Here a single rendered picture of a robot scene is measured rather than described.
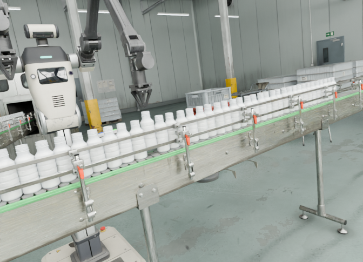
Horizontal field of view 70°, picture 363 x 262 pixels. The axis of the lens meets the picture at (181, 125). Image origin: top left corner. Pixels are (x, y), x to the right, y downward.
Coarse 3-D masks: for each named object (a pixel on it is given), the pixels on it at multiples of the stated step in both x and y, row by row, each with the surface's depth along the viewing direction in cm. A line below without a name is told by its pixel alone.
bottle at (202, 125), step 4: (196, 108) 127; (200, 108) 126; (196, 112) 128; (200, 112) 127; (196, 116) 127; (200, 116) 126; (204, 116) 126; (200, 120) 126; (204, 120) 127; (200, 124) 127; (204, 124) 127; (200, 128) 127; (204, 128) 127; (208, 132) 129; (200, 136) 128; (204, 136) 128; (208, 136) 129
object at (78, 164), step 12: (360, 84) 210; (288, 96) 165; (300, 96) 160; (324, 96) 191; (336, 96) 185; (360, 96) 212; (252, 108) 135; (300, 108) 161; (360, 108) 214; (252, 120) 136; (300, 120) 163; (180, 132) 111; (300, 132) 164; (72, 156) 91; (192, 168) 115; (84, 180) 88; (84, 192) 88; (84, 204) 90
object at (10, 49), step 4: (0, 36) 90; (8, 36) 93; (0, 40) 90; (4, 40) 91; (8, 40) 92; (0, 44) 91; (4, 44) 91; (8, 44) 92; (0, 48) 91; (4, 48) 91; (8, 48) 92; (12, 48) 95; (0, 52) 89; (4, 52) 92; (8, 52) 93; (12, 52) 91
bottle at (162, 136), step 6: (156, 120) 114; (162, 120) 114; (156, 126) 113; (162, 126) 113; (156, 132) 114; (162, 132) 113; (156, 138) 115; (162, 138) 114; (168, 138) 116; (168, 144) 116; (162, 150) 115; (168, 150) 116
